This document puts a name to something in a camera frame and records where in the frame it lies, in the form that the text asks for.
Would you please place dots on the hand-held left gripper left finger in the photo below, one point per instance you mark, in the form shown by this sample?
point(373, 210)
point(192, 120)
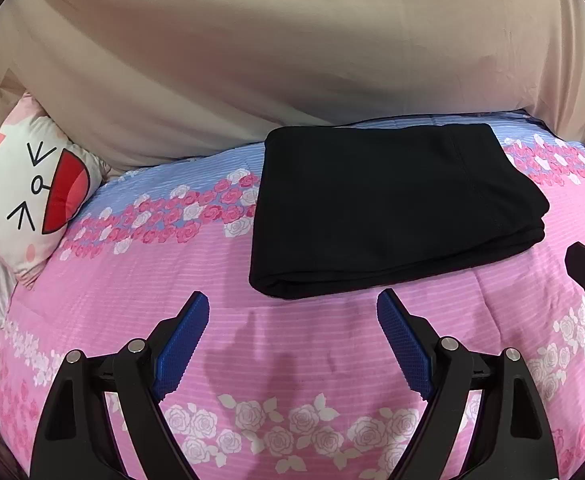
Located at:
point(182, 345)

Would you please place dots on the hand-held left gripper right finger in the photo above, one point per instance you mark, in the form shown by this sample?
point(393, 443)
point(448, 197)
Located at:
point(402, 340)

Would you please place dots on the black pants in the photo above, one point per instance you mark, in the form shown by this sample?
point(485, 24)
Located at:
point(372, 200)

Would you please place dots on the pink and blue floral bedspread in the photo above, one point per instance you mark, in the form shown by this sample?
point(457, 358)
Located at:
point(122, 280)

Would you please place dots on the cat face print pillow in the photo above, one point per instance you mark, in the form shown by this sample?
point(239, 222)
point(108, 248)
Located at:
point(22, 185)

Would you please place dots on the beige cloth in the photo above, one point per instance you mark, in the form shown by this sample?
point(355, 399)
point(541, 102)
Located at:
point(272, 35)

